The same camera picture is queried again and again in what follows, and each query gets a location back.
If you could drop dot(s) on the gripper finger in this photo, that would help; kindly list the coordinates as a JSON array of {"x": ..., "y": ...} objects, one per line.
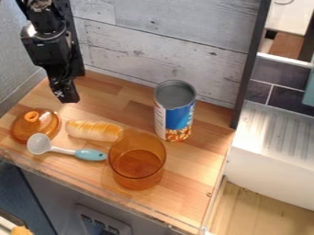
[{"x": 64, "y": 89}]

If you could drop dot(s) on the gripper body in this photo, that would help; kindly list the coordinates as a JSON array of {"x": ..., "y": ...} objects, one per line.
[{"x": 49, "y": 50}]

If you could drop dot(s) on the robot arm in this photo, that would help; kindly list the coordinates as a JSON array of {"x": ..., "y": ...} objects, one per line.
[{"x": 41, "y": 12}]

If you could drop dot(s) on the orange glass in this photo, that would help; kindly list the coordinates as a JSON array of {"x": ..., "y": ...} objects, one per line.
[{"x": 137, "y": 159}]

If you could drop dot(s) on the orange lid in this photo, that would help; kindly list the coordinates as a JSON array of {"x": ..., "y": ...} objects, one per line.
[{"x": 35, "y": 124}]

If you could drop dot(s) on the toy bread loaf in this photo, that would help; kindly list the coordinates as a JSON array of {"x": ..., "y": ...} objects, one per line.
[{"x": 93, "y": 130}]

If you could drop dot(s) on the blue can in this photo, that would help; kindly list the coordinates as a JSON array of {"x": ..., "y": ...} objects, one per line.
[{"x": 175, "y": 110}]

